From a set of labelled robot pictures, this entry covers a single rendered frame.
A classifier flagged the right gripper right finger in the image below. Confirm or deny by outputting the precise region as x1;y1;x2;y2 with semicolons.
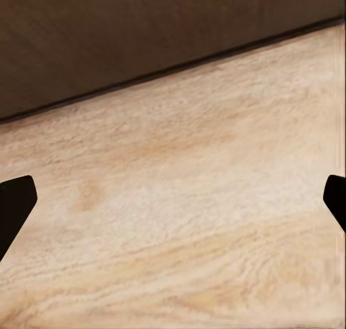
323;174;346;233

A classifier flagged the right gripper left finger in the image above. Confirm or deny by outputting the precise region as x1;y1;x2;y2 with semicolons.
0;175;37;261

